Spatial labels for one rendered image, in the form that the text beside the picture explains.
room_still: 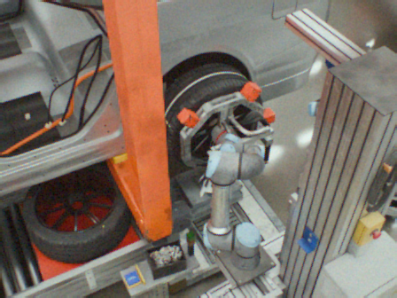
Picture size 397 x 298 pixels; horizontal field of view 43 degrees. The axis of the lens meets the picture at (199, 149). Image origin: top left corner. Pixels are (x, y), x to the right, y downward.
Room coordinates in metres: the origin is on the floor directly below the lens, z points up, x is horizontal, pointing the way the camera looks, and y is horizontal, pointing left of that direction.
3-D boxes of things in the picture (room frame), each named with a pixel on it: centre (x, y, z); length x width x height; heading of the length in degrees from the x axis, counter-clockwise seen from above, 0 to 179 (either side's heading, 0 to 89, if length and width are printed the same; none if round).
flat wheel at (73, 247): (1.91, 0.78, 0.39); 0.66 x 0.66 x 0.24
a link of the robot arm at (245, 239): (1.30, -0.22, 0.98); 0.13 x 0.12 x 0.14; 83
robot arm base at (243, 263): (1.30, -0.23, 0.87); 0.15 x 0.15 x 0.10
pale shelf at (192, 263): (1.45, 0.23, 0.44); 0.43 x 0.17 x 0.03; 117
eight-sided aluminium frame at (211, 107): (2.14, -0.14, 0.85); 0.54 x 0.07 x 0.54; 117
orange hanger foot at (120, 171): (1.98, 0.42, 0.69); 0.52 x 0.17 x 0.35; 27
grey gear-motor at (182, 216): (2.02, 0.21, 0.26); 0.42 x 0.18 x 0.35; 27
